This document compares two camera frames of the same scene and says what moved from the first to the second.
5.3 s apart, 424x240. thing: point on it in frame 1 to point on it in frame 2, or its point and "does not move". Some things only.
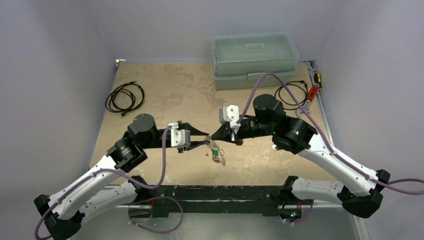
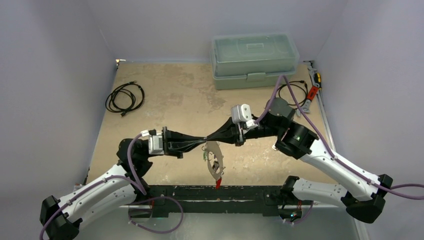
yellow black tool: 317,80 does not move
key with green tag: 215,153 to 205,155
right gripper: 234,133 does not move
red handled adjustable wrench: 311,96 does not move
